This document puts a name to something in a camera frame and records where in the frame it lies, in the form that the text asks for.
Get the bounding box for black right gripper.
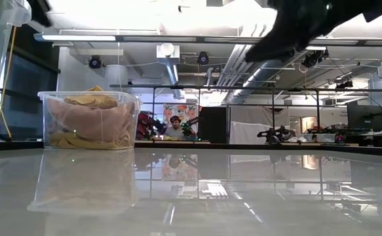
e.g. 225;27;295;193
244;0;382;63

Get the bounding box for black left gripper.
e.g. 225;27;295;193
26;0;52;28

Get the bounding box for mustard yellow towel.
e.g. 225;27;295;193
63;85;119;110

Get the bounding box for salmon pink towel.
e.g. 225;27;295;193
46;98;136;142

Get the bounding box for tan checkered towel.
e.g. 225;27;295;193
115;127;136;149

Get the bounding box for silver ventilation ducts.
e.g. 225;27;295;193
216;44;278;103

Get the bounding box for black track spotlights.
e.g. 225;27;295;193
301;49;329;69

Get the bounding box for yellow pole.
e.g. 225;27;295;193
0;26;17;140

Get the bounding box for white curtain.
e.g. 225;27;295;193
229;106;276;145

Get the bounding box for black panel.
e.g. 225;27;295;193
199;106;227;144

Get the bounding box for colourful fruit poster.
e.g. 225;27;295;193
162;104;201;138

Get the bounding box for white globe lamp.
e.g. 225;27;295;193
160;42;175;57

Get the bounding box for dark background monitor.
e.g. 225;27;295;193
347;104;382;132

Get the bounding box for person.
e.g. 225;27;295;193
163;115;193;139

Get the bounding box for red machine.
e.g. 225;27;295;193
136;111;165;141

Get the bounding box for long ceiling light rail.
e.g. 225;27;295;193
33;32;382;47

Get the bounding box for black ceiling camera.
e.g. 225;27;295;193
88;55;102;69
197;51;210;66

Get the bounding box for black overhead rig frame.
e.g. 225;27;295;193
109;83;382;145

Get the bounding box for black aluminium table frame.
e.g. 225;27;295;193
0;140;382;157

